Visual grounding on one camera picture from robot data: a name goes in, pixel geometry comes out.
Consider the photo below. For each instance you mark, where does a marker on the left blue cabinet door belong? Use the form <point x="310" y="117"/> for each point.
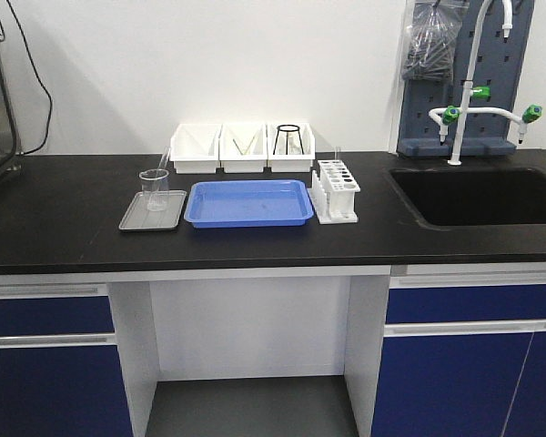
<point x="63" y="391"/>

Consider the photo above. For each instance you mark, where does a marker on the clear glass test tube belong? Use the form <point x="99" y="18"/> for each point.
<point x="163" y="160"/>

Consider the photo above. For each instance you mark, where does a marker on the black sink basin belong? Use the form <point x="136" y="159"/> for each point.
<point x="457" y="197"/>

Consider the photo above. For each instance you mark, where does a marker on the blue cabinet door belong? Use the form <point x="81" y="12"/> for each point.
<point x="63" y="391"/>
<point x="467" y="385"/>

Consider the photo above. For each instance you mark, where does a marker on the middle white storage bin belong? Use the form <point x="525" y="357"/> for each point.
<point x="243" y="147"/>

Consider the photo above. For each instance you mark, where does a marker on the right blue cabinet drawer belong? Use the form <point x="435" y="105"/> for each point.
<point x="458" y="304"/>

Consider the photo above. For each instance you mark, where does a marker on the right blue cabinet door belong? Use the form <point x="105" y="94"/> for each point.
<point x="467" y="385"/>

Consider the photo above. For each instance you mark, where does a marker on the white test tube rack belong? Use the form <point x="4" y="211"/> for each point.
<point x="332" y="193"/>

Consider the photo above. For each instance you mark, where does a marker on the blue plastic tray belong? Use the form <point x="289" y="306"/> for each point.
<point x="248" y="203"/>

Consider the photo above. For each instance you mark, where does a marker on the white storage bin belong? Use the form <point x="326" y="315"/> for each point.
<point x="194" y="148"/>
<point x="243" y="147"/>
<point x="292" y="163"/>

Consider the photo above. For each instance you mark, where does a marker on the left white storage bin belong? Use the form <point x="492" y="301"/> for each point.
<point x="194" y="148"/>

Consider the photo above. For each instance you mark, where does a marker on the black wire tripod stand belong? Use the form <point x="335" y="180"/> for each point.
<point x="288" y="140"/>

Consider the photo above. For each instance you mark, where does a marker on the plastic bag of pegs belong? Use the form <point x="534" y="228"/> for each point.
<point x="433" y="35"/>

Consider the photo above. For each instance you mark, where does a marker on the grey metal tray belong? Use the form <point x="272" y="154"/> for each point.
<point x="139" y="218"/>

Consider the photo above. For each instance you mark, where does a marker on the left blue cabinet drawer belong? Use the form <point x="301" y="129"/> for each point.
<point x="55" y="316"/>

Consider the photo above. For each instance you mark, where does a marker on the white lab faucet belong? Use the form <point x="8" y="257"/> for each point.
<point x="443" y="117"/>

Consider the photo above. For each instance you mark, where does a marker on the clear glass beaker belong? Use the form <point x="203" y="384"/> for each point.
<point x="154" y="184"/>

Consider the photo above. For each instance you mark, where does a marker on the blue cabinet drawer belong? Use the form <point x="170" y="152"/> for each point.
<point x="55" y="316"/>
<point x="458" y="304"/>

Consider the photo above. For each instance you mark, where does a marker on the grey pegboard drying rack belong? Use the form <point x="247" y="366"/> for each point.
<point x="498" y="66"/>

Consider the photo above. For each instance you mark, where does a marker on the right white storage bin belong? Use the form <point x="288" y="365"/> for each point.
<point x="292" y="163"/>

